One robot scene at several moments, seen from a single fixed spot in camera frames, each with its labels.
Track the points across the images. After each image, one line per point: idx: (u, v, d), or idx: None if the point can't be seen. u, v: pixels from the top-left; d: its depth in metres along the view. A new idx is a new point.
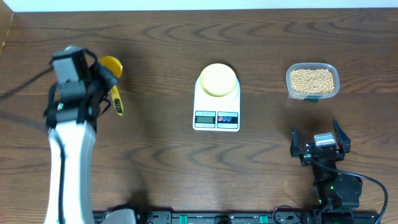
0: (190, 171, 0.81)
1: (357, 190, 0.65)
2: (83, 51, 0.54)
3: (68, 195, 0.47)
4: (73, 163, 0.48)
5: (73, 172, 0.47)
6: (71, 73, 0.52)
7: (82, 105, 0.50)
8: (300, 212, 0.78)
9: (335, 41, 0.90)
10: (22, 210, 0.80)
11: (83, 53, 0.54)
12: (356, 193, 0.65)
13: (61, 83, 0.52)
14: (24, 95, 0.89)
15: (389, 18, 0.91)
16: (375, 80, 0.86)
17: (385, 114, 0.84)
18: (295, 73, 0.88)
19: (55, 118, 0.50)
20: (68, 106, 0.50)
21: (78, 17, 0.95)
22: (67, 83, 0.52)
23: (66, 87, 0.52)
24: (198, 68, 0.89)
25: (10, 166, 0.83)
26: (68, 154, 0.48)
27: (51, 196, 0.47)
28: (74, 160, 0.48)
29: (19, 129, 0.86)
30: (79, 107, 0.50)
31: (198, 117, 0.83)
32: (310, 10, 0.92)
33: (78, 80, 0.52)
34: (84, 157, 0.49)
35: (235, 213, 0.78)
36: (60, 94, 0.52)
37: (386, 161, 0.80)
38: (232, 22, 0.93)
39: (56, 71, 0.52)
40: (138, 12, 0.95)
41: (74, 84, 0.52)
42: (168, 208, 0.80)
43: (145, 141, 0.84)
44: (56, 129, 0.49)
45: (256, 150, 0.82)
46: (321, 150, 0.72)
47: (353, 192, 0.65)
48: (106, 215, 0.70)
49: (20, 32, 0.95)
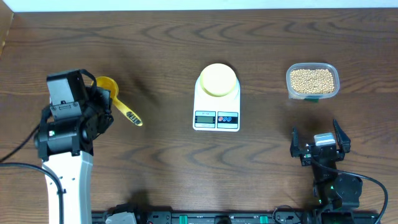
0: (190, 171, 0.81)
1: (358, 190, 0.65)
2: (78, 73, 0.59)
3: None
4: (70, 196, 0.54)
5: (71, 200, 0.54)
6: (66, 94, 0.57)
7: (77, 127, 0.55)
8: (301, 212, 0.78)
9: (335, 41, 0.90)
10: (22, 210, 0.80)
11: (78, 74, 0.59)
12: (356, 193, 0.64)
13: (55, 104, 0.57)
14: (24, 96, 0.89)
15: (389, 18, 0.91)
16: (375, 80, 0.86)
17: (385, 114, 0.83)
18: (295, 73, 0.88)
19: (48, 142, 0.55)
20: (63, 129, 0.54)
21: (78, 17, 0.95)
22: (62, 104, 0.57)
23: (61, 108, 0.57)
24: (198, 68, 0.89)
25: (10, 166, 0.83)
26: (64, 185, 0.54)
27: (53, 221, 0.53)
28: (72, 191, 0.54)
29: (19, 129, 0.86)
30: (74, 129, 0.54)
31: (198, 117, 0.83)
32: (310, 10, 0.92)
33: (73, 102, 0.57)
34: (82, 186, 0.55)
35: (235, 213, 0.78)
36: (55, 115, 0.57)
37: (386, 161, 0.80)
38: (232, 22, 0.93)
39: (51, 93, 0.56)
40: (138, 13, 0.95)
41: (69, 104, 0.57)
42: (168, 208, 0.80)
43: (145, 141, 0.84)
44: (51, 157, 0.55)
45: (256, 150, 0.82)
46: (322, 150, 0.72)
47: (353, 192, 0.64)
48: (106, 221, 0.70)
49: (20, 32, 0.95)
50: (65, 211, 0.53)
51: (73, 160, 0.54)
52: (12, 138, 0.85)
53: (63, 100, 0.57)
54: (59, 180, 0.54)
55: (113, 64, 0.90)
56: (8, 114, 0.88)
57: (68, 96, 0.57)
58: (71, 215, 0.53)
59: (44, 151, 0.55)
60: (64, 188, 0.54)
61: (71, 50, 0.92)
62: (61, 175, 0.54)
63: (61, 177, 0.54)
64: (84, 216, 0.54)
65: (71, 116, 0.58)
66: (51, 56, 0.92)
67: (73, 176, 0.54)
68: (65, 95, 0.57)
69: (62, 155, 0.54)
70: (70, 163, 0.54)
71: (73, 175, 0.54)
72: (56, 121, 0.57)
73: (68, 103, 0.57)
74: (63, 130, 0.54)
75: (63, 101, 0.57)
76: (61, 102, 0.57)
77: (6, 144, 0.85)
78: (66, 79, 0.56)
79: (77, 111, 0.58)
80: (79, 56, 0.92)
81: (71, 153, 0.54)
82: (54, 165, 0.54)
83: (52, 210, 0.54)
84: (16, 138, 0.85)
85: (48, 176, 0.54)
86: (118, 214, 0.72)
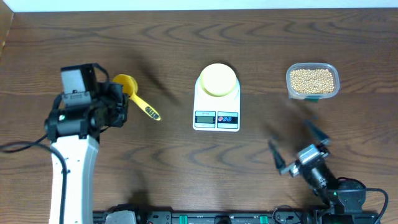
0: (190, 171, 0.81)
1: (360, 199, 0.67)
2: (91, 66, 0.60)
3: (69, 208, 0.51)
4: (74, 178, 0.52)
5: (76, 180, 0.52)
6: (78, 84, 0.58)
7: (86, 115, 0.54)
8: (301, 212, 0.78)
9: (336, 41, 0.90)
10: (22, 210, 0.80)
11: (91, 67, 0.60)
12: (359, 200, 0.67)
13: (67, 93, 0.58)
14: (25, 96, 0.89)
15: (389, 18, 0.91)
16: (375, 80, 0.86)
17: (385, 114, 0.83)
18: (295, 73, 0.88)
19: (57, 127, 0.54)
20: (72, 116, 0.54)
21: (78, 17, 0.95)
22: (73, 94, 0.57)
23: (73, 97, 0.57)
24: (198, 68, 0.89)
25: (10, 166, 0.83)
26: (69, 164, 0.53)
27: (56, 200, 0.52)
28: (76, 173, 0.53)
29: (20, 129, 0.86)
30: (83, 117, 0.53)
31: (198, 117, 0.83)
32: (310, 10, 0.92)
33: (84, 91, 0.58)
34: (86, 170, 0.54)
35: (235, 213, 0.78)
36: (66, 104, 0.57)
37: (386, 161, 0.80)
38: (232, 22, 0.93)
39: (64, 82, 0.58)
40: (138, 13, 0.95)
41: (80, 94, 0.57)
42: (168, 208, 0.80)
43: (145, 141, 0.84)
44: (59, 139, 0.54)
45: (256, 150, 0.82)
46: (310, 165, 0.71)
47: (356, 200, 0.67)
48: (107, 217, 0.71)
49: (20, 31, 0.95)
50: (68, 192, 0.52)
51: (80, 143, 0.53)
52: (12, 138, 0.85)
53: (74, 89, 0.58)
54: (64, 162, 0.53)
55: (113, 64, 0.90)
56: (8, 114, 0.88)
57: (79, 85, 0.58)
58: (73, 197, 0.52)
59: (53, 134, 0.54)
60: (69, 169, 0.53)
61: (71, 50, 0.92)
62: (67, 156, 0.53)
63: (66, 157, 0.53)
64: (84, 202, 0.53)
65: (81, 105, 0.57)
66: (51, 55, 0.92)
67: (78, 158, 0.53)
68: (78, 85, 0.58)
69: (69, 138, 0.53)
70: (76, 145, 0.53)
71: (78, 157, 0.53)
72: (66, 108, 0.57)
73: (79, 92, 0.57)
74: (72, 117, 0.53)
75: (75, 90, 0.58)
76: (72, 91, 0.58)
77: (6, 144, 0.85)
78: (79, 70, 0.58)
79: (87, 101, 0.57)
80: (79, 56, 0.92)
81: (78, 136, 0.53)
82: (61, 147, 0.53)
83: (55, 191, 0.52)
84: (16, 138, 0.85)
85: (54, 156, 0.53)
86: (119, 213, 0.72)
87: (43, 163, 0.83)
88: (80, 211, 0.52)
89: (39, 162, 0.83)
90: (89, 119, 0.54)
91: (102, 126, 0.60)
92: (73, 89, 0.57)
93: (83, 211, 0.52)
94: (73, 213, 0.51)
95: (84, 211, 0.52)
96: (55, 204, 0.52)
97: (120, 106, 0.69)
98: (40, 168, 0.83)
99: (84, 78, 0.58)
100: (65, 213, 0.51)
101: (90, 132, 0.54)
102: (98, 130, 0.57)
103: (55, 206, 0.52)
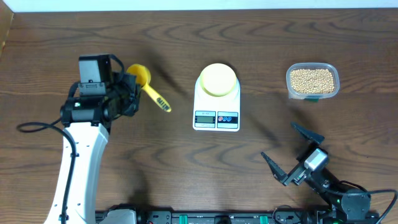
0: (190, 170, 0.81)
1: (366, 206, 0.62)
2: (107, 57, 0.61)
3: (74, 191, 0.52)
4: (81, 162, 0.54)
5: (83, 163, 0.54)
6: (94, 74, 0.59)
7: (99, 106, 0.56)
8: (301, 212, 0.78)
9: (336, 41, 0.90)
10: (22, 210, 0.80)
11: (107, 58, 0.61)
12: (363, 210, 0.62)
13: (83, 82, 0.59)
14: (25, 96, 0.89)
15: (389, 18, 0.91)
16: (375, 80, 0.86)
17: (385, 114, 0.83)
18: (295, 73, 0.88)
19: (71, 114, 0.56)
20: (86, 106, 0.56)
21: (78, 17, 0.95)
22: (89, 83, 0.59)
23: (87, 86, 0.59)
24: (198, 68, 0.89)
25: (10, 166, 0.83)
26: (79, 149, 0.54)
27: (61, 182, 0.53)
28: (84, 158, 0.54)
29: (19, 129, 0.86)
30: (96, 107, 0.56)
31: (198, 117, 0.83)
32: (310, 10, 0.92)
33: (99, 82, 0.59)
34: (94, 157, 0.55)
35: (235, 213, 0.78)
36: (81, 93, 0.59)
37: (386, 161, 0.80)
38: (232, 22, 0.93)
39: (80, 71, 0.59)
40: (138, 13, 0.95)
41: (96, 84, 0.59)
42: (168, 208, 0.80)
43: (145, 141, 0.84)
44: (71, 124, 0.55)
45: (256, 150, 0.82)
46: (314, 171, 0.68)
47: (360, 209, 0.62)
48: (109, 211, 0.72)
49: (20, 32, 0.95)
50: (74, 175, 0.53)
51: (91, 129, 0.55)
52: (12, 138, 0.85)
53: (90, 79, 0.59)
54: (75, 145, 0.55)
55: None
56: (8, 114, 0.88)
57: (95, 75, 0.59)
58: (79, 180, 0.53)
59: (66, 119, 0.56)
60: (78, 153, 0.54)
61: (71, 50, 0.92)
62: (78, 140, 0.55)
63: (77, 142, 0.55)
64: (89, 187, 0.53)
65: (96, 95, 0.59)
66: (51, 55, 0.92)
67: (88, 143, 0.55)
68: (94, 75, 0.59)
69: (82, 124, 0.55)
70: (88, 130, 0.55)
71: (87, 142, 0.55)
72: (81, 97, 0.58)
73: (94, 82, 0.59)
74: (86, 107, 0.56)
75: (91, 80, 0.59)
76: (88, 81, 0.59)
77: (6, 144, 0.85)
78: (96, 60, 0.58)
79: (101, 91, 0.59)
80: (79, 56, 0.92)
81: (90, 123, 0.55)
82: (73, 130, 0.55)
83: (61, 173, 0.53)
84: (16, 138, 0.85)
85: (64, 139, 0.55)
86: (120, 210, 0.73)
87: (43, 163, 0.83)
88: (84, 194, 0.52)
89: (39, 162, 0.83)
90: (102, 109, 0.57)
91: (114, 117, 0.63)
92: (88, 79, 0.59)
93: (86, 195, 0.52)
94: (76, 196, 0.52)
95: (87, 196, 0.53)
96: (59, 186, 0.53)
97: (132, 96, 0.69)
98: (41, 168, 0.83)
99: (101, 69, 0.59)
100: (68, 195, 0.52)
101: (102, 121, 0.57)
102: (111, 121, 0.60)
103: (60, 188, 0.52)
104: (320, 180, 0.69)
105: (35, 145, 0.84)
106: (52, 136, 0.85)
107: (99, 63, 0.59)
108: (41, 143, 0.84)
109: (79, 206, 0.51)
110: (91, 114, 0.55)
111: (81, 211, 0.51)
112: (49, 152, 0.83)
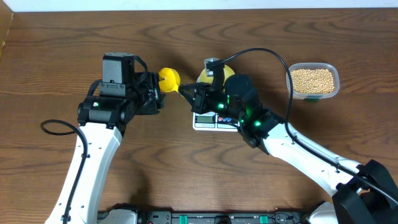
0: (190, 172, 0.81)
1: (248, 80, 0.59)
2: (130, 58, 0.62)
3: (79, 192, 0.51)
4: (91, 163, 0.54)
5: (92, 167, 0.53)
6: (115, 74, 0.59)
7: (117, 108, 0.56)
8: (300, 212, 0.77)
9: (335, 41, 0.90)
10: (22, 210, 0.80)
11: (130, 60, 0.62)
12: (246, 84, 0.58)
13: (104, 81, 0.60)
14: (25, 95, 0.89)
15: (389, 18, 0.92)
16: (375, 80, 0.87)
17: (385, 114, 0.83)
18: (295, 73, 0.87)
19: (87, 114, 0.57)
20: (103, 107, 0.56)
21: (78, 16, 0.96)
22: (110, 84, 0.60)
23: (108, 86, 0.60)
24: (198, 68, 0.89)
25: (11, 166, 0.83)
26: (91, 149, 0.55)
27: (68, 181, 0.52)
28: (96, 160, 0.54)
29: (19, 129, 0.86)
30: (114, 109, 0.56)
31: (198, 117, 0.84)
32: (310, 10, 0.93)
33: (120, 83, 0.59)
34: (104, 160, 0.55)
35: (235, 213, 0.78)
36: (101, 91, 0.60)
37: (386, 161, 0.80)
38: (232, 22, 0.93)
39: (103, 70, 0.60)
40: (139, 12, 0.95)
41: (117, 85, 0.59)
42: (168, 208, 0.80)
43: (145, 141, 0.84)
44: (86, 124, 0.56)
45: (256, 150, 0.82)
46: (214, 72, 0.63)
47: (243, 85, 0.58)
48: (111, 211, 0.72)
49: (20, 32, 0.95)
50: (81, 177, 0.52)
51: (106, 131, 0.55)
52: (12, 138, 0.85)
53: (112, 79, 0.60)
54: (87, 145, 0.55)
55: None
56: (7, 113, 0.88)
57: (118, 76, 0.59)
58: (85, 182, 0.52)
59: (84, 116, 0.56)
60: (89, 154, 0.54)
61: (70, 50, 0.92)
62: (91, 140, 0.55)
63: (90, 142, 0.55)
64: (94, 190, 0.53)
65: (115, 95, 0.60)
66: (51, 55, 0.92)
67: (101, 145, 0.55)
68: (115, 76, 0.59)
69: (97, 126, 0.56)
70: (102, 133, 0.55)
71: (100, 145, 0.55)
72: (101, 96, 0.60)
73: (116, 83, 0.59)
74: (104, 107, 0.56)
75: (112, 80, 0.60)
76: (109, 81, 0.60)
77: (5, 144, 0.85)
78: (119, 62, 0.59)
79: (122, 93, 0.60)
80: (79, 56, 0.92)
81: (106, 125, 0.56)
82: (87, 132, 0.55)
83: (70, 171, 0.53)
84: (16, 137, 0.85)
85: (78, 138, 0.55)
86: (122, 211, 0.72)
87: (43, 163, 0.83)
88: (89, 197, 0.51)
89: (39, 162, 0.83)
90: (119, 112, 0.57)
91: (133, 114, 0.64)
92: (110, 79, 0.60)
93: (91, 198, 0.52)
94: (82, 198, 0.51)
95: (91, 199, 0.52)
96: (66, 185, 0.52)
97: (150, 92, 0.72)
98: (40, 168, 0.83)
99: (122, 70, 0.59)
100: (74, 195, 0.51)
101: (118, 124, 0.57)
102: (126, 124, 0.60)
103: (66, 187, 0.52)
104: (220, 93, 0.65)
105: (35, 145, 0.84)
106: (53, 137, 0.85)
107: (121, 65, 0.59)
108: (42, 143, 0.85)
109: (83, 210, 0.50)
110: (107, 116, 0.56)
111: (83, 214, 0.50)
112: (49, 152, 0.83)
